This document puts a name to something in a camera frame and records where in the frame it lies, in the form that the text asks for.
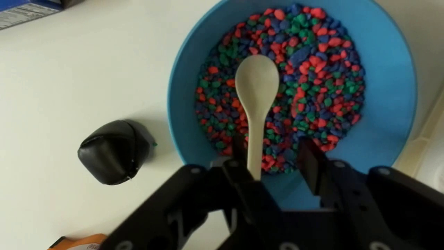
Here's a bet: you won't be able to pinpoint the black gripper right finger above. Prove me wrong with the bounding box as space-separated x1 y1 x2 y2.
297 137 444 250

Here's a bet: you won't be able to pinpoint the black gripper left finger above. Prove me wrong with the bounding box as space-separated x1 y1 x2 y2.
99 136 297 250

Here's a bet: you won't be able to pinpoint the cream plastic spoon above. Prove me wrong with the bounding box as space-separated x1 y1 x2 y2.
235 54 282 182

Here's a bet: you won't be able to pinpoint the red green blue pebbles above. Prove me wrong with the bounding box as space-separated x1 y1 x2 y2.
193 3 367 175

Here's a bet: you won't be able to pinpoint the blue plastic bowl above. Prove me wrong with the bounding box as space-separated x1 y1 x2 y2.
167 0 420 210

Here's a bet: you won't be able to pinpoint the cream plastic knife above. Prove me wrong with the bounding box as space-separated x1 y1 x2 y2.
393 87 444 179

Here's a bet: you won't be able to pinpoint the small black round object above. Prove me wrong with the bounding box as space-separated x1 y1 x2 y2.
77 118 159 186

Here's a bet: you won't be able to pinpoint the orange snack pouch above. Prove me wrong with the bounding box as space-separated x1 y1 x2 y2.
48 233 110 250

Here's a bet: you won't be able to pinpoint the blue cardboard box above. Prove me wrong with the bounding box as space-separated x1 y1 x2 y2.
0 0 85 32

